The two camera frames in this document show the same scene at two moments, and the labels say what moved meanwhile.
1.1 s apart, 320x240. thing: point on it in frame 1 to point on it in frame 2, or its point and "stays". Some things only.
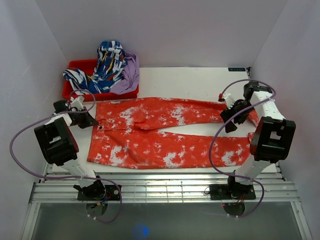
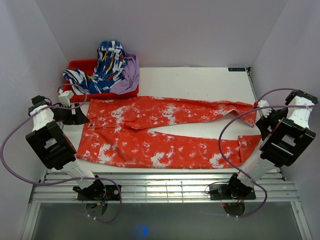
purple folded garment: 131,73 stays
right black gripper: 227,113 to 262,124
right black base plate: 229,192 stays
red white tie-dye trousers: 124,135 stays
